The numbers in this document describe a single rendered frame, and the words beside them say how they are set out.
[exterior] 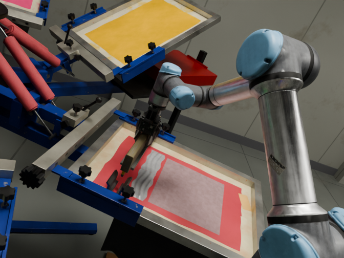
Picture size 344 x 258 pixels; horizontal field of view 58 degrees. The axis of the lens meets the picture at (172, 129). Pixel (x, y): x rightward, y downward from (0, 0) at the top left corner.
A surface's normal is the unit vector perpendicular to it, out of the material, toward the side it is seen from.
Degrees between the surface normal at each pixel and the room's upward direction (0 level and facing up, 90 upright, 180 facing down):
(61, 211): 0
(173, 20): 32
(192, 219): 0
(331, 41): 90
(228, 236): 0
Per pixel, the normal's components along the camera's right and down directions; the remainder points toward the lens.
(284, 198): -0.66, -0.15
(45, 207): 0.37, -0.81
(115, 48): -0.02, -0.62
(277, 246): -0.83, 0.04
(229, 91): -0.79, 0.27
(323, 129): 0.02, 0.49
